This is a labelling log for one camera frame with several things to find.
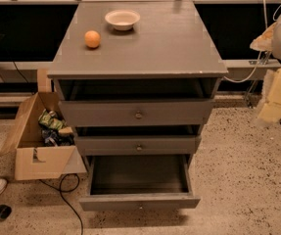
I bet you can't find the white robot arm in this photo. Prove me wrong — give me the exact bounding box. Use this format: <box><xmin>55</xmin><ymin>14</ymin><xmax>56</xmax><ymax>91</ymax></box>
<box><xmin>250</xmin><ymin>15</ymin><xmax>281</xmax><ymax>125</ymax></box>

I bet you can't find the black round caster object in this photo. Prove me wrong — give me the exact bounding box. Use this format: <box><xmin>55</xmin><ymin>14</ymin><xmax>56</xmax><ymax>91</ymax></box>
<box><xmin>0</xmin><ymin>205</ymin><xmax>12</xmax><ymax>219</ymax></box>

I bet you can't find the orange fruit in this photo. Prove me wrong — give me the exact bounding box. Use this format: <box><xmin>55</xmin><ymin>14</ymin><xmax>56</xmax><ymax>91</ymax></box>
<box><xmin>84</xmin><ymin>30</ymin><xmax>101</xmax><ymax>48</ymax></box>

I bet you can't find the dark blue snack bag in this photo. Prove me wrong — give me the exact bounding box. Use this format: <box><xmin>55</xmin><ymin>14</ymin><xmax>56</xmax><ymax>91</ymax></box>
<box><xmin>41</xmin><ymin>129</ymin><xmax>73</xmax><ymax>147</ymax></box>

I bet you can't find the grey wooden drawer cabinet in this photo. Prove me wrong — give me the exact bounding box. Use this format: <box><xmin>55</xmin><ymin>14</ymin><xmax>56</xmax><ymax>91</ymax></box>
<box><xmin>48</xmin><ymin>7</ymin><xmax>227</xmax><ymax>162</ymax></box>

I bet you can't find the white hanging cable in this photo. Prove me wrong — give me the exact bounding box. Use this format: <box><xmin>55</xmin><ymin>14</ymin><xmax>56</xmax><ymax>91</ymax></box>
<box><xmin>223</xmin><ymin>0</ymin><xmax>281</xmax><ymax>84</ymax></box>

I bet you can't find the grey bottom drawer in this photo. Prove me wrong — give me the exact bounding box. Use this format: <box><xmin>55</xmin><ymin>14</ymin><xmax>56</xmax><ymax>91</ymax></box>
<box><xmin>79</xmin><ymin>155</ymin><xmax>200</xmax><ymax>212</ymax></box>

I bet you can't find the grey top drawer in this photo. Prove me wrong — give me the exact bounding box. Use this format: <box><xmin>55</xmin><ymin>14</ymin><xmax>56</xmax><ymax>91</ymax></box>
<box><xmin>59</xmin><ymin>78</ymin><xmax>215</xmax><ymax>127</ymax></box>

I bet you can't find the grey middle drawer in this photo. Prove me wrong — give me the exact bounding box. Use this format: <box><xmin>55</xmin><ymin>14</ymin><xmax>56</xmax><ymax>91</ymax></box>
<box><xmin>75</xmin><ymin>125</ymin><xmax>201</xmax><ymax>156</ymax></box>

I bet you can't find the open cardboard box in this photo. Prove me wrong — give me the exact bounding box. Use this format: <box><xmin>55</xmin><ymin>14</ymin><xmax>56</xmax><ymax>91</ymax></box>
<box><xmin>0</xmin><ymin>69</ymin><xmax>88</xmax><ymax>181</ymax></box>

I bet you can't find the green snack bag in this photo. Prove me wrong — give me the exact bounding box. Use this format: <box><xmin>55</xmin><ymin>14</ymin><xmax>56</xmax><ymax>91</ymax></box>
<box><xmin>38</xmin><ymin>110</ymin><xmax>67</xmax><ymax>130</ymax></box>

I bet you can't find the black floor cable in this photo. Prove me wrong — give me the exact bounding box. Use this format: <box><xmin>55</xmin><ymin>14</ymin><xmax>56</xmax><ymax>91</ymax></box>
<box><xmin>38</xmin><ymin>173</ymin><xmax>84</xmax><ymax>235</ymax></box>

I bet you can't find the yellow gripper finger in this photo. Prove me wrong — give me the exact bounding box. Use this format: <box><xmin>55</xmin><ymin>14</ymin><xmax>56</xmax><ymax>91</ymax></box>
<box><xmin>250</xmin><ymin>23</ymin><xmax>276</xmax><ymax>51</ymax></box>
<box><xmin>257</xmin><ymin>68</ymin><xmax>281</xmax><ymax>125</ymax></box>

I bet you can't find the grey drawer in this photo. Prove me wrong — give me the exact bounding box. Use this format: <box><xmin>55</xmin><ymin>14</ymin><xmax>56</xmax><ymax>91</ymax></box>
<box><xmin>59</xmin><ymin>78</ymin><xmax>215</xmax><ymax>127</ymax></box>
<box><xmin>75</xmin><ymin>125</ymin><xmax>201</xmax><ymax>156</ymax></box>
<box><xmin>79</xmin><ymin>155</ymin><xmax>200</xmax><ymax>212</ymax></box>

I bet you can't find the white paper bowl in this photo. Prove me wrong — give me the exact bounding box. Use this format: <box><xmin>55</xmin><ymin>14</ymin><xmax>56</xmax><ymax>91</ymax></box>
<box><xmin>105</xmin><ymin>10</ymin><xmax>140</xmax><ymax>31</ymax></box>

